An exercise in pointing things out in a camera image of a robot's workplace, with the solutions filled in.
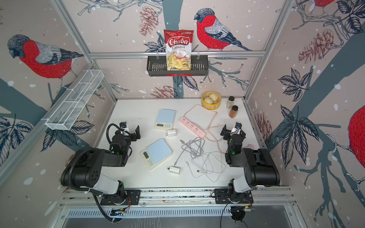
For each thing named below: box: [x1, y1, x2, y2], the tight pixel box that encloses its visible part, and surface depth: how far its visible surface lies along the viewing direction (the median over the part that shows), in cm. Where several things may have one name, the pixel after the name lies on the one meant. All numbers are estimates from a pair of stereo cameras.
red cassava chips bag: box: [163, 29, 194, 71], surface depth 87 cm
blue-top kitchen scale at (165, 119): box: [153, 108, 176, 130], surface depth 106 cm
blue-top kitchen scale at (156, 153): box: [139, 138, 173, 171], surface depth 90 cm
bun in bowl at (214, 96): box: [209, 93, 219, 102], surface depth 117 cm
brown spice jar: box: [229, 104, 239, 119], surface depth 105 cm
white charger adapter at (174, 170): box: [167, 166, 181, 175], surface depth 81 cm
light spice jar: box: [226, 95, 235, 109], surface depth 112 cm
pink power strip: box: [178, 116, 207, 139], surface depth 102 cm
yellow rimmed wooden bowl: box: [201, 90, 222, 111], surface depth 116 cm
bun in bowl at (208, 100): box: [204, 96, 214, 105], surface depth 115 cm
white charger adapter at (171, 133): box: [165, 129, 177, 137], surface depth 97 cm
